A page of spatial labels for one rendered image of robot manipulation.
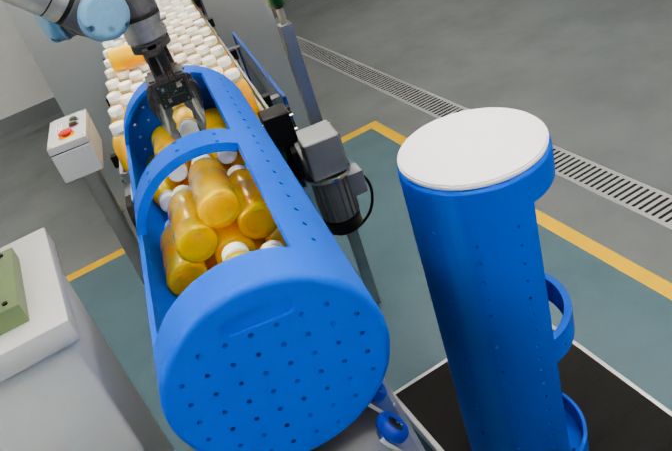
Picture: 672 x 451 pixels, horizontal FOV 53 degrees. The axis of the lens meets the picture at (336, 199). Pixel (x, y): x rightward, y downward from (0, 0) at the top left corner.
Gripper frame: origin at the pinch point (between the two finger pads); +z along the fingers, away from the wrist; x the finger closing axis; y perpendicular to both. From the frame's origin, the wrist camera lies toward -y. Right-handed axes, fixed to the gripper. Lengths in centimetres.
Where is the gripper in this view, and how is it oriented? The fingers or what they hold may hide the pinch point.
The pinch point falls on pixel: (190, 132)
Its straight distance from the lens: 138.0
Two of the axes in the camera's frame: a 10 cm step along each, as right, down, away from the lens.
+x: 9.1, -3.9, 1.3
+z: 2.7, 8.1, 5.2
